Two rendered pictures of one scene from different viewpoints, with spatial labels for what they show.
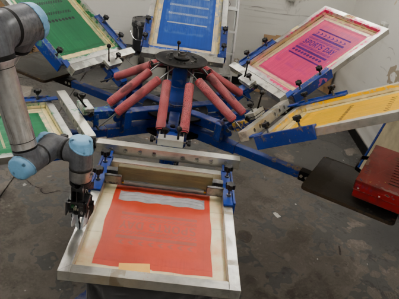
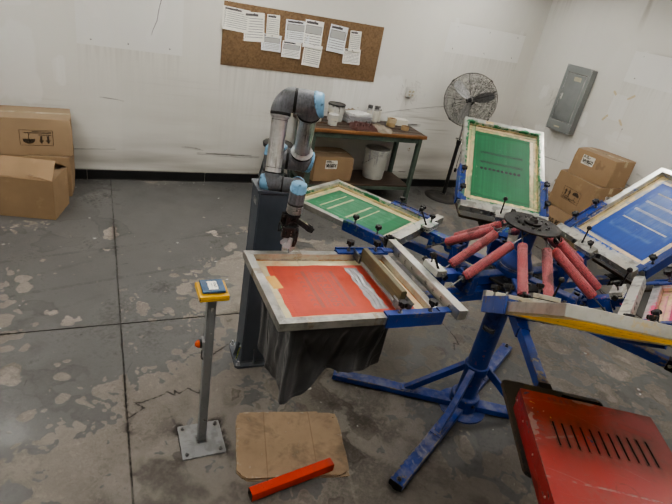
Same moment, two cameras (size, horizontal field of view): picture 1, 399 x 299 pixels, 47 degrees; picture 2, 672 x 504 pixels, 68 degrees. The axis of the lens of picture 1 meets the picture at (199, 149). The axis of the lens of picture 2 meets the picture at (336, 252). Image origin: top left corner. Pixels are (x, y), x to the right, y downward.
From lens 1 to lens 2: 1.78 m
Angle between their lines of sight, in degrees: 57
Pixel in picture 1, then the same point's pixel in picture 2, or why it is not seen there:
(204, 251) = (320, 311)
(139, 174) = (369, 261)
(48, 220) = (405, 331)
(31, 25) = (304, 101)
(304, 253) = not seen: outside the picture
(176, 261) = (295, 299)
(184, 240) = (324, 301)
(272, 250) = not seen: outside the picture
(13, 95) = (273, 135)
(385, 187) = (537, 416)
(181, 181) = (386, 282)
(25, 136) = (270, 162)
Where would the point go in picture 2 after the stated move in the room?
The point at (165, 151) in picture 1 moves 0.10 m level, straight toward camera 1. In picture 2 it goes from (418, 269) to (401, 271)
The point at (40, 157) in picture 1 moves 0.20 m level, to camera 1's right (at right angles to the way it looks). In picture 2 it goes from (274, 181) to (284, 198)
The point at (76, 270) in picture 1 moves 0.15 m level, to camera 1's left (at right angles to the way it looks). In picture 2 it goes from (248, 256) to (242, 241)
